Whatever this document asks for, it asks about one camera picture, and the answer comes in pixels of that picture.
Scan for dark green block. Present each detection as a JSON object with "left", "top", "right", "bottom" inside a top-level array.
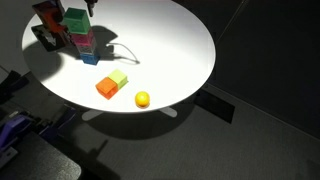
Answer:
[{"left": 63, "top": 8, "right": 91, "bottom": 34}]

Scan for pink block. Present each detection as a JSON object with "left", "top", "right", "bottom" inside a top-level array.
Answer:
[{"left": 71, "top": 30, "right": 95, "bottom": 46}]

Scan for blue block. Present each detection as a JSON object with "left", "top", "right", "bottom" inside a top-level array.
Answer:
[{"left": 80, "top": 54, "right": 100, "bottom": 65}]

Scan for light green block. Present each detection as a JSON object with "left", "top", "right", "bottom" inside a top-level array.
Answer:
[{"left": 108, "top": 69, "right": 128, "bottom": 89}]

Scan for orange block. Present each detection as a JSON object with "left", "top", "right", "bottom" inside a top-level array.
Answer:
[{"left": 95, "top": 77, "right": 118, "bottom": 99}]

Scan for yellow round block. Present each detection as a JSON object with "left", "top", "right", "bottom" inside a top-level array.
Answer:
[{"left": 135, "top": 91, "right": 150, "bottom": 107}]

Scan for colorful patterned cube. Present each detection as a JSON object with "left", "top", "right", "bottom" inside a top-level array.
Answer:
[{"left": 32, "top": 0, "right": 66, "bottom": 33}]

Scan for round white table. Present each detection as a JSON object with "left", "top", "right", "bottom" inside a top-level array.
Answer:
[{"left": 21, "top": 0, "right": 216, "bottom": 120}]

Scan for purple clamp near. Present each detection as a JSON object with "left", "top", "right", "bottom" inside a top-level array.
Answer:
[{"left": 0, "top": 114, "right": 34, "bottom": 152}]

